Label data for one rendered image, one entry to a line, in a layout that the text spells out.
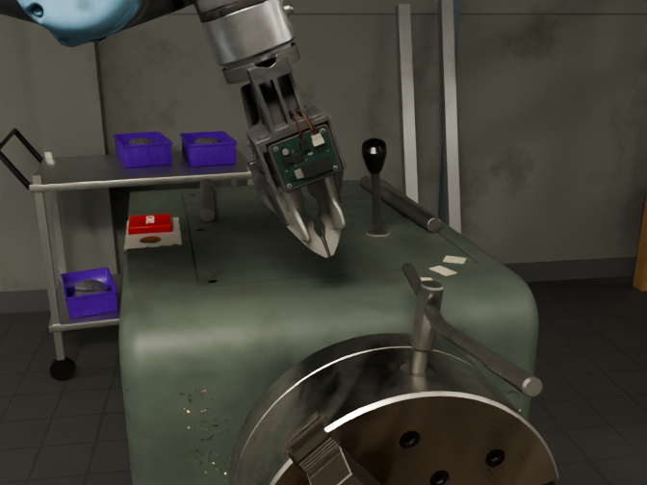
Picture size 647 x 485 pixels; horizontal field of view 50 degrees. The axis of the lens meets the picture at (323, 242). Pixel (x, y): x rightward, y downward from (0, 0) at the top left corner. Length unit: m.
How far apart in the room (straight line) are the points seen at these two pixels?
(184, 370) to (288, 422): 0.14
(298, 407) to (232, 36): 0.34
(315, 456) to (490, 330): 0.29
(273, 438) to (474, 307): 0.29
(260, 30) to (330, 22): 3.14
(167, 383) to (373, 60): 3.18
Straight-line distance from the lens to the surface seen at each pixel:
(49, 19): 0.47
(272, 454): 0.65
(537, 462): 0.72
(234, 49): 0.61
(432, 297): 0.62
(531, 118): 4.13
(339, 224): 0.67
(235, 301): 0.76
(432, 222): 0.99
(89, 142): 3.69
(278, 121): 0.63
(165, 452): 0.79
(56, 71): 3.67
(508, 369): 0.44
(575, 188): 4.35
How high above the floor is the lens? 1.55
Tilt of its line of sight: 18 degrees down
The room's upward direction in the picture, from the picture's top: straight up
